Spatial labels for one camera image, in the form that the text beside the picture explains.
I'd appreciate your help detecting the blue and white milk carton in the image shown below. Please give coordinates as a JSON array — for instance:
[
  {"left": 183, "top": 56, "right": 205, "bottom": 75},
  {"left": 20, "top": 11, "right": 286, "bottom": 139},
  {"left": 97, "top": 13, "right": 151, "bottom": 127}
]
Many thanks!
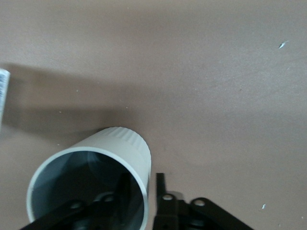
[{"left": 0, "top": 68, "right": 11, "bottom": 131}]

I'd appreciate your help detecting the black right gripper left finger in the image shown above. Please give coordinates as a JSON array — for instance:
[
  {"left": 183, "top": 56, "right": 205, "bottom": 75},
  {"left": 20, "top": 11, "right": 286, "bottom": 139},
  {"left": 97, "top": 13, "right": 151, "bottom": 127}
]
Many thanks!
[{"left": 16, "top": 172, "right": 132, "bottom": 230}]

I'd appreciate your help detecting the beige mug with grey inside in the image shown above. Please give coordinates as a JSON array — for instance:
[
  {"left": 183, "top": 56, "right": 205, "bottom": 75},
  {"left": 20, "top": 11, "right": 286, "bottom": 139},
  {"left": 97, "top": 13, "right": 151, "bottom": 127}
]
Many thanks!
[{"left": 25, "top": 126, "right": 153, "bottom": 230}]

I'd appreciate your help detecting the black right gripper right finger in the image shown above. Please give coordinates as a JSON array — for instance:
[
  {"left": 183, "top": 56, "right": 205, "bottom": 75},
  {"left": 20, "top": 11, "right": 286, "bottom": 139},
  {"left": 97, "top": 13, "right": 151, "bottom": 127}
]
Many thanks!
[{"left": 153, "top": 172, "right": 255, "bottom": 230}]

